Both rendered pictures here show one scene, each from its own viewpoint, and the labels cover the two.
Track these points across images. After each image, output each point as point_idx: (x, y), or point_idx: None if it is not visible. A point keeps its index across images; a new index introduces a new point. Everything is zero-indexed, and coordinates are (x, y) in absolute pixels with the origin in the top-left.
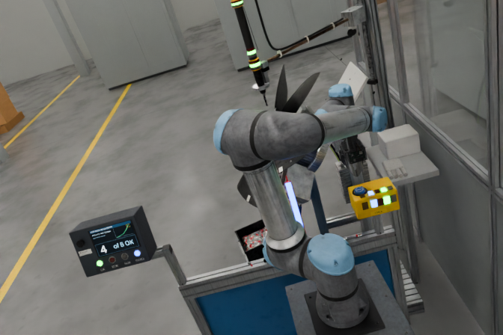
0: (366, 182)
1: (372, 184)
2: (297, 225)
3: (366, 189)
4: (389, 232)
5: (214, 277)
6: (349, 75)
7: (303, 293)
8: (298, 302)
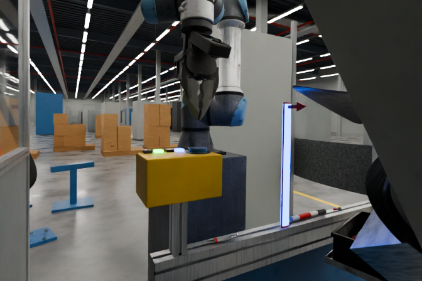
0: (189, 155)
1: (178, 155)
2: (219, 87)
3: (187, 152)
4: (159, 251)
5: (362, 202)
6: None
7: (228, 155)
8: (229, 153)
